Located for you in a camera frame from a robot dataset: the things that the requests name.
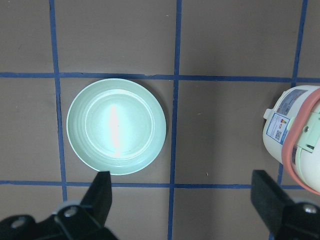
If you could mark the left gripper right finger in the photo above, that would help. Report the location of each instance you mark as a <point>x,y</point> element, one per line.
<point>269,200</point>

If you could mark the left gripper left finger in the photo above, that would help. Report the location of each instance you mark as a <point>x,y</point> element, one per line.
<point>97,201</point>

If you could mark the green plate near left arm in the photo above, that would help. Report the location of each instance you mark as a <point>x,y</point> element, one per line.
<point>116,125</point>

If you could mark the white rice cooker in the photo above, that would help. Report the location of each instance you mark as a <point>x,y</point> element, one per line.
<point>291,134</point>

